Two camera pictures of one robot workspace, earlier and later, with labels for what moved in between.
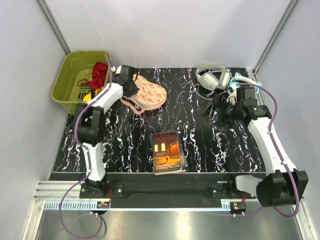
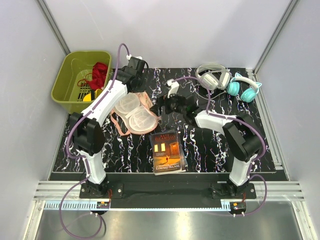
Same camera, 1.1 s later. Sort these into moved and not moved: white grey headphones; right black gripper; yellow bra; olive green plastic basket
Moved: right black gripper
Not moved: yellow bra; white grey headphones; olive green plastic basket
